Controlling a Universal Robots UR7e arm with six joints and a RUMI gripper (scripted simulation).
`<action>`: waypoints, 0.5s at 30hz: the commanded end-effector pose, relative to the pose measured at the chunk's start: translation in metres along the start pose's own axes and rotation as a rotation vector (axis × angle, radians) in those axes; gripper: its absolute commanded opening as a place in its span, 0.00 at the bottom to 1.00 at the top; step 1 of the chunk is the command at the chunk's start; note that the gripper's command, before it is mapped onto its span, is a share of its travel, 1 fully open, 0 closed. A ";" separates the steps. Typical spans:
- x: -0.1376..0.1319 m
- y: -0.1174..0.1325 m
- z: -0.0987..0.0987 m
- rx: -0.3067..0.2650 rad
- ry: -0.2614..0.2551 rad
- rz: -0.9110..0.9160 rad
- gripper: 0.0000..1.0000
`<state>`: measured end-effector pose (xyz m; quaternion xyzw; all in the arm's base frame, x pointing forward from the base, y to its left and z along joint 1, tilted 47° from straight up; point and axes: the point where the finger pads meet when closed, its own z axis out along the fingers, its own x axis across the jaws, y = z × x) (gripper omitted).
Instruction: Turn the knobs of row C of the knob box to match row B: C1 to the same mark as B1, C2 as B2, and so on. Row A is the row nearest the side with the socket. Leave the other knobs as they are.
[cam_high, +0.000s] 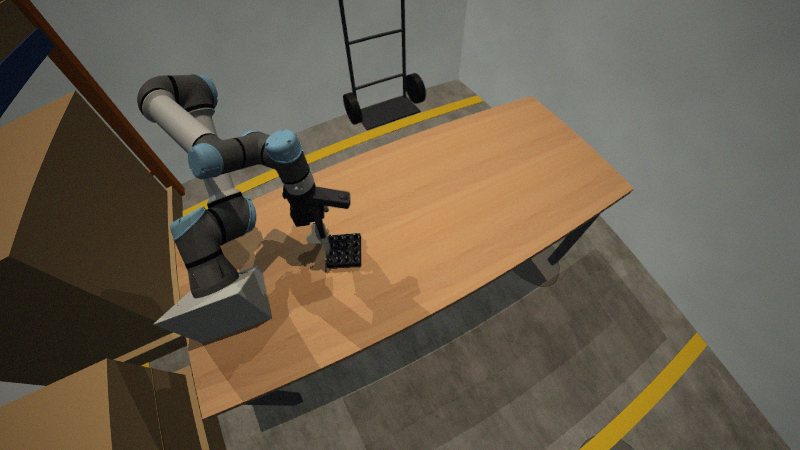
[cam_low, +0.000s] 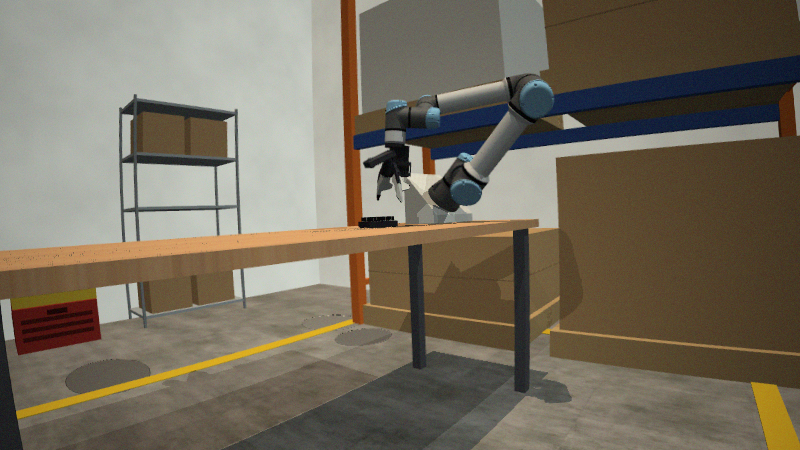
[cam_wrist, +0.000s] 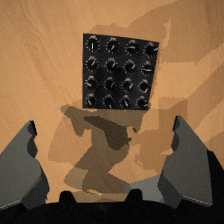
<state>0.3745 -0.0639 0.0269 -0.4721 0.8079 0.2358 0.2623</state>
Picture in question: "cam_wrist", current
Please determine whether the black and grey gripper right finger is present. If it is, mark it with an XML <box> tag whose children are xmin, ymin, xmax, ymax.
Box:
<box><xmin>158</xmin><ymin>115</ymin><xmax>224</xmax><ymax>224</ymax></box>

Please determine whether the black knob box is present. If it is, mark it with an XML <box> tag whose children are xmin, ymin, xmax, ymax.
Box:
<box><xmin>82</xmin><ymin>33</ymin><xmax>159</xmax><ymax>111</ymax></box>

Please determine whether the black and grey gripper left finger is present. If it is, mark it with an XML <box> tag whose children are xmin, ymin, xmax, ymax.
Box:
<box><xmin>0</xmin><ymin>120</ymin><xmax>50</xmax><ymax>224</ymax></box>

